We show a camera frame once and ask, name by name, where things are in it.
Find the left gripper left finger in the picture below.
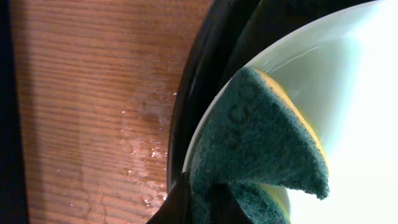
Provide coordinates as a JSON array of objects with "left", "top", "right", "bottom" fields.
[{"left": 147, "top": 172, "right": 192, "bottom": 224}]

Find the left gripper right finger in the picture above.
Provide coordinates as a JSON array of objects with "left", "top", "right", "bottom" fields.
[{"left": 211, "top": 184, "right": 252, "bottom": 224}]

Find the green yellow sponge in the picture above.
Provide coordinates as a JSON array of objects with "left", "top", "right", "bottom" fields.
[{"left": 190, "top": 68, "right": 330, "bottom": 223}]

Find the mint green plate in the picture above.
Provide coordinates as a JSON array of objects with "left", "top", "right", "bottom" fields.
[{"left": 183, "top": 1, "right": 397, "bottom": 223}]

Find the black round tray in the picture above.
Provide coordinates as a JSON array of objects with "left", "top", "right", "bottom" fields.
[{"left": 146, "top": 0, "right": 380, "bottom": 224}]

